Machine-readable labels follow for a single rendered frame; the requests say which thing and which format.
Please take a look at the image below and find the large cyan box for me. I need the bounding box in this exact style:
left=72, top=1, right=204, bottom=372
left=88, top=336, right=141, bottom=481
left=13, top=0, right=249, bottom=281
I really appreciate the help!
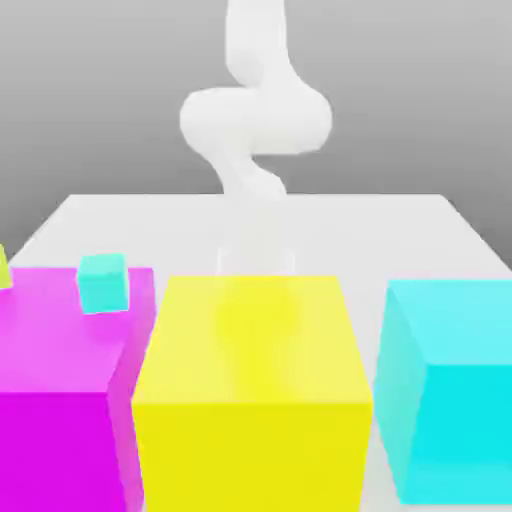
left=372, top=278, right=512, bottom=507

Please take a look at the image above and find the large magenta box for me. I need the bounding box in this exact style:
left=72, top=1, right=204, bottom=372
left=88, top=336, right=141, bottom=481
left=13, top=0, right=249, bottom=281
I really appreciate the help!
left=0, top=266, right=158, bottom=512

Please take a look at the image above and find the small cyan cube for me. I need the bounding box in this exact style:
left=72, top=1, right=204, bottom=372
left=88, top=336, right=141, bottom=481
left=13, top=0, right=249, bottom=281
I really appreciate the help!
left=76, top=252, right=130, bottom=316

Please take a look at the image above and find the small yellow-green cube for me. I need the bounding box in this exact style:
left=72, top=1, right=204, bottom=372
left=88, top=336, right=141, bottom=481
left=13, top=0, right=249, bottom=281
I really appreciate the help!
left=0, top=243, right=14, bottom=290

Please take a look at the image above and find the large yellow box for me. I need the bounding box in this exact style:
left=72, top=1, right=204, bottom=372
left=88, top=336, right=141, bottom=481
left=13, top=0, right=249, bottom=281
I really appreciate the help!
left=130, top=274, right=375, bottom=512

